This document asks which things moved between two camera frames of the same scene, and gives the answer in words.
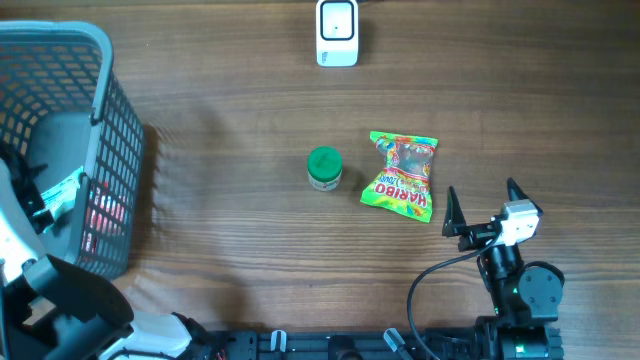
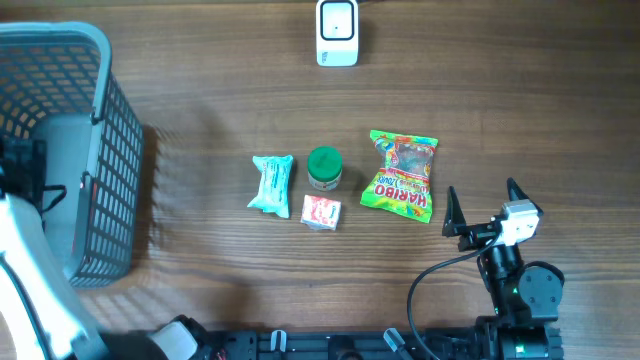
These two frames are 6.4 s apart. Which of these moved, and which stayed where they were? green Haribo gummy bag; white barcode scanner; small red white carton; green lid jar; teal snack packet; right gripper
Moved: small red white carton; teal snack packet
Stayed: white barcode scanner; right gripper; green Haribo gummy bag; green lid jar
